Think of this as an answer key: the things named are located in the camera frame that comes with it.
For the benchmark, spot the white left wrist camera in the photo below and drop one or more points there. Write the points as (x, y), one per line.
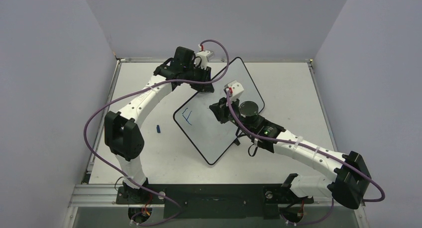
(202, 58)

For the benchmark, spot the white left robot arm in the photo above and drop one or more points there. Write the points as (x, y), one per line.
(122, 128)

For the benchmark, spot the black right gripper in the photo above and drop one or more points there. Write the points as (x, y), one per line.
(221, 109)

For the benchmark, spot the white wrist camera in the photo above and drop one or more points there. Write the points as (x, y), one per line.
(202, 58)
(234, 89)

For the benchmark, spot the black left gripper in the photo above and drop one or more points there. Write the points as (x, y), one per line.
(204, 87)

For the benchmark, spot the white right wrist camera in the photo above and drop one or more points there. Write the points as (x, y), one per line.
(234, 89)

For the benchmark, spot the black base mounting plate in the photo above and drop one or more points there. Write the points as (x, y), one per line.
(266, 212)

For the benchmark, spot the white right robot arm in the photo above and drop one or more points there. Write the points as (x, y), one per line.
(344, 177)

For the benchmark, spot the aluminium front frame rail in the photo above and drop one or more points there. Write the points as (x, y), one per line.
(95, 196)

